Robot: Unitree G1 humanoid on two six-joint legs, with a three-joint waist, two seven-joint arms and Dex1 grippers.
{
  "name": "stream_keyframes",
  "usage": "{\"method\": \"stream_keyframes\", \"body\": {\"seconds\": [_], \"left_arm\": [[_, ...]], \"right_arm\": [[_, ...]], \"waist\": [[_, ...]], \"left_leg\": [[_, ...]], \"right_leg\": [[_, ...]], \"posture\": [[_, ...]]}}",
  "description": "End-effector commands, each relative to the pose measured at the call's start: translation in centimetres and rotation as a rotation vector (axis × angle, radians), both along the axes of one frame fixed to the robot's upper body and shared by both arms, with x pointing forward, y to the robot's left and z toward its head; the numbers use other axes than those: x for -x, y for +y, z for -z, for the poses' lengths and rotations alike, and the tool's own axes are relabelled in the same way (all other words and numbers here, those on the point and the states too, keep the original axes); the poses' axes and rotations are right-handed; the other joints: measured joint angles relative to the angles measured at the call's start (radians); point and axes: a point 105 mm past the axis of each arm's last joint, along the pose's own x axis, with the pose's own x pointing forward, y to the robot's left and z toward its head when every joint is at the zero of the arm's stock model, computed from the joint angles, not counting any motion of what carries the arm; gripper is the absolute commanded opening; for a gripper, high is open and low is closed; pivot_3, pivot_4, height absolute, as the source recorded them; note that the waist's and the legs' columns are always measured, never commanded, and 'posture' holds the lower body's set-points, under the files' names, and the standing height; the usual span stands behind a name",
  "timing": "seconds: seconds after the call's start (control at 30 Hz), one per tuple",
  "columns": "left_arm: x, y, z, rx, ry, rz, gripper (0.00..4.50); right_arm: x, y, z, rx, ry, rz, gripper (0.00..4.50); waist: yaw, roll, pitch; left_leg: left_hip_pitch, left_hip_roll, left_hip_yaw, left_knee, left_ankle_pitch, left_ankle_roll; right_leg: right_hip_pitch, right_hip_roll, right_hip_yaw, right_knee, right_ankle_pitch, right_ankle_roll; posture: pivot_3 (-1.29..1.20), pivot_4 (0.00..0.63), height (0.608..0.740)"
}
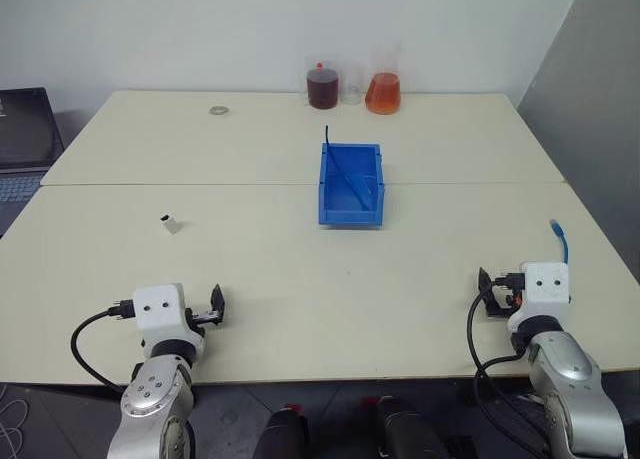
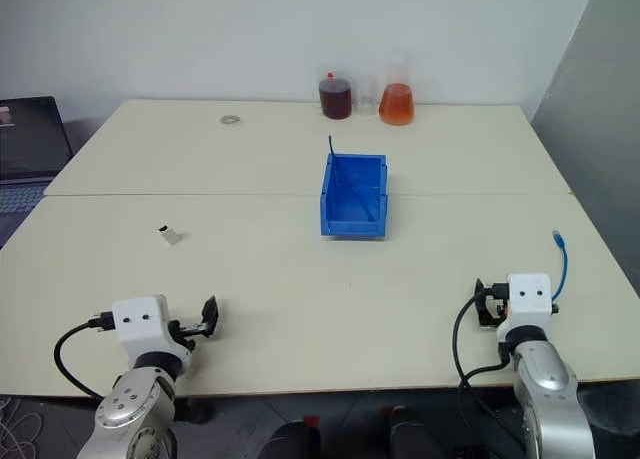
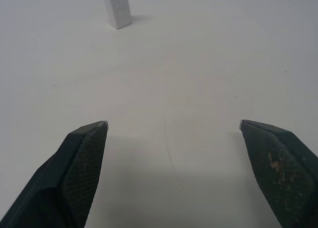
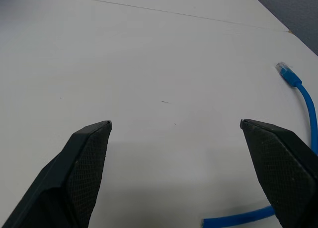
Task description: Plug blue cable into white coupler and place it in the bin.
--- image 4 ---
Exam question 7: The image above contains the blue Ethernet cable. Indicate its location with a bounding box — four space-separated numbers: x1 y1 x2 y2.
201 61 318 228

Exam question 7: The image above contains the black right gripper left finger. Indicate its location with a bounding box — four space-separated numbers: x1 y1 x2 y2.
0 120 113 228

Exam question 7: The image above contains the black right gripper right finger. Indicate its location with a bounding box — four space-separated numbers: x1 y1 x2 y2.
239 118 318 228

